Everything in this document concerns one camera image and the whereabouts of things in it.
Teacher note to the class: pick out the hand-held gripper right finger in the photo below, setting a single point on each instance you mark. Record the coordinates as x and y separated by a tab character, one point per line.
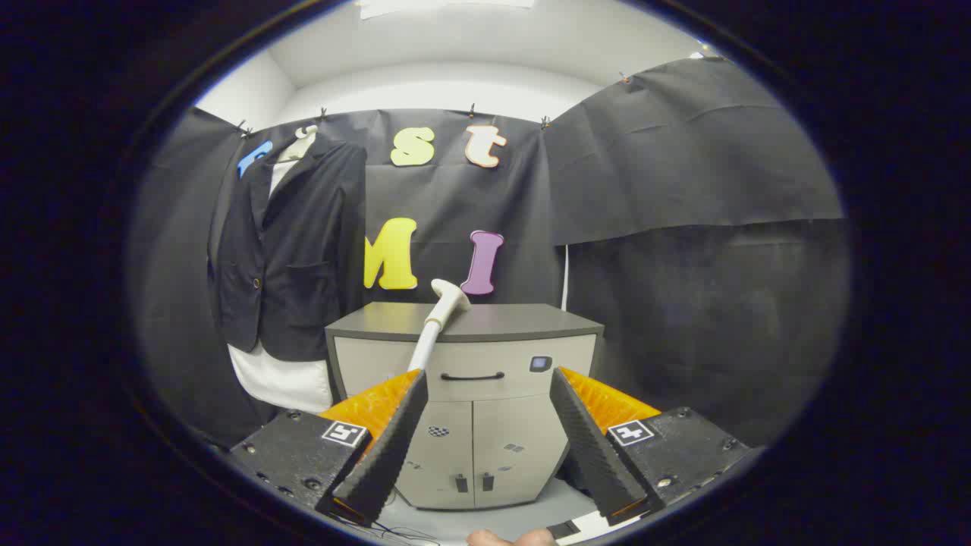
588	447

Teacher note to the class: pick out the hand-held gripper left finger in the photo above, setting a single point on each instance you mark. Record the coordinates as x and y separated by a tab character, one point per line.
394	447

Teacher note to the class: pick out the white shirt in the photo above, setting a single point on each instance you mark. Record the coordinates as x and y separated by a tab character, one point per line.
281	383

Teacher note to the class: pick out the white garment steamer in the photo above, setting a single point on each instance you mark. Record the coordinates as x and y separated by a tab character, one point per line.
447	299

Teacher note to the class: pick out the black suit jacket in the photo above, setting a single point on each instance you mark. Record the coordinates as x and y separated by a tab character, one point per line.
303	250

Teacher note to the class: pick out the white flat board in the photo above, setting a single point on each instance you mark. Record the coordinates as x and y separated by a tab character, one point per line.
607	529

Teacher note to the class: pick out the grey cabinet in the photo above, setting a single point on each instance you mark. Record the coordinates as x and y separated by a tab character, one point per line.
493	440

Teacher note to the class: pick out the small dark cabinet lock panel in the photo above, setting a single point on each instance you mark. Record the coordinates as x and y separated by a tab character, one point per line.
540	364

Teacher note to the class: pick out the black backdrop cloth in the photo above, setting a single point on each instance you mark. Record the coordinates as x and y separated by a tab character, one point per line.
683	303

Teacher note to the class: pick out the ceiling light panel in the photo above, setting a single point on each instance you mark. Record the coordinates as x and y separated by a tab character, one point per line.
447	6

